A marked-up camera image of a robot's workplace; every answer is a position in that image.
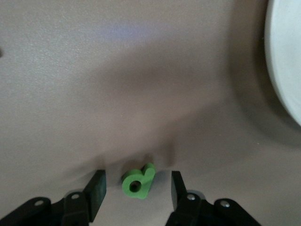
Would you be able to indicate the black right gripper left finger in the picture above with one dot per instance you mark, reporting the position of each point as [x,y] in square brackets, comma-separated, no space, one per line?
[96,188]

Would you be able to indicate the green foam letter p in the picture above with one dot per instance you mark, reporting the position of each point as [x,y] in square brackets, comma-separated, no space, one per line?
[147,176]

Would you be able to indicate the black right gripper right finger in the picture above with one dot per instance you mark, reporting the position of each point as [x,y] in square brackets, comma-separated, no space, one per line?
[177,188]

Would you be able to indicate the beige round plate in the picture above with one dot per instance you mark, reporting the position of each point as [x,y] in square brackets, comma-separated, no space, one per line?
[287,58]

